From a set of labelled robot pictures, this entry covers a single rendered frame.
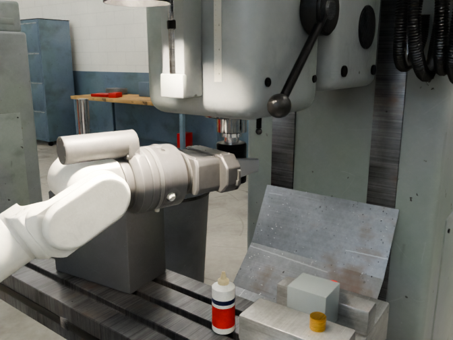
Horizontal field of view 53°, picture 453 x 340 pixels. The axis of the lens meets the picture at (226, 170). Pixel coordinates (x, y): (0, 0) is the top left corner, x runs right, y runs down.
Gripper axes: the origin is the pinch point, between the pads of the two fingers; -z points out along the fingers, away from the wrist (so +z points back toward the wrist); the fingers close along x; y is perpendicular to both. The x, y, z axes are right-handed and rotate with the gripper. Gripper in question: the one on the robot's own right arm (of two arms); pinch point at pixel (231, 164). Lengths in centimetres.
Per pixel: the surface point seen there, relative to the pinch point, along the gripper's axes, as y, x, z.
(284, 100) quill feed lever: -11.1, -15.1, 4.1
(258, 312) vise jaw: 19.1, -11.2, 3.7
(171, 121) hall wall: 71, 511, -298
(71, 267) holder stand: 28.3, 38.3, 13.8
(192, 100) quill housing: -10.4, -2.2, 8.7
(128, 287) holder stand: 28.5, 23.1, 7.6
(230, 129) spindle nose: -5.9, -1.7, 1.7
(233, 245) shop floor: 123, 198, -161
